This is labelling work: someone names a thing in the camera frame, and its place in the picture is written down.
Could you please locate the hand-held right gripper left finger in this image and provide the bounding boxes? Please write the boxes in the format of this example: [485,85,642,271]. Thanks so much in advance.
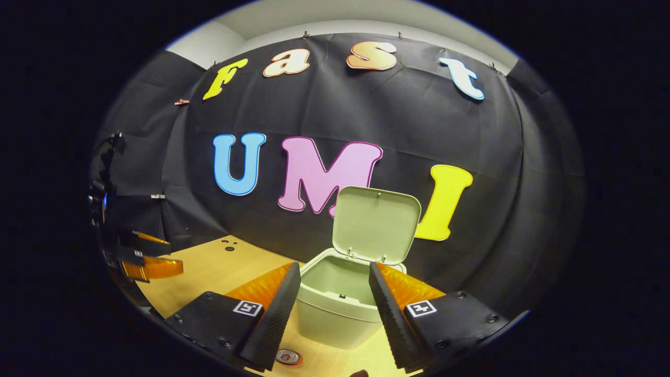
[164,262,302,372]

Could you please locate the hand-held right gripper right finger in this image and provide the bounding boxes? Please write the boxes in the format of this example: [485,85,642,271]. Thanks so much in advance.
[368,261,510,374]

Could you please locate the red pop can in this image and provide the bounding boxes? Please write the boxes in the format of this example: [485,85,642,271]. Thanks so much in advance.
[274,348,303,366]

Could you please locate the pale green desktop garbage bin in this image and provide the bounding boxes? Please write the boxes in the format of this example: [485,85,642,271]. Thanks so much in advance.
[296,186,422,350]

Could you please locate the wooden desktop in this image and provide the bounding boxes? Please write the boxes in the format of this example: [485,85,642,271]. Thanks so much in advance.
[135,235,419,377]

